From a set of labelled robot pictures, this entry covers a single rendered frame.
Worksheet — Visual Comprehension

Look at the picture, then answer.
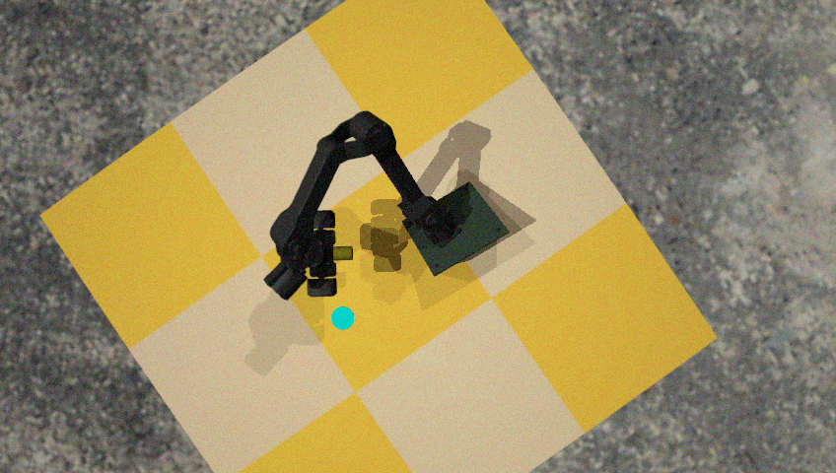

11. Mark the cyan circle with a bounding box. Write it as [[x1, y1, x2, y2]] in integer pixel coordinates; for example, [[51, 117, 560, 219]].
[[331, 306, 354, 330]]

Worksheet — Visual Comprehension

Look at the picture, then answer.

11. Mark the yellow cylinder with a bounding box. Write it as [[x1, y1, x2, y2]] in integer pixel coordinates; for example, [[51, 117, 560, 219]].
[[333, 246, 353, 261]]

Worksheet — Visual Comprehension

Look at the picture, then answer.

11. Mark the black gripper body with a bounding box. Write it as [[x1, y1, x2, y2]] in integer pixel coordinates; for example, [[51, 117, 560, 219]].
[[307, 210, 337, 298]]

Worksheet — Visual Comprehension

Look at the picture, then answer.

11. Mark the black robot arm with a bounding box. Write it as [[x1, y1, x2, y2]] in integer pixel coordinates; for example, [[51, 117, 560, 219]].
[[263, 110, 461, 301]]

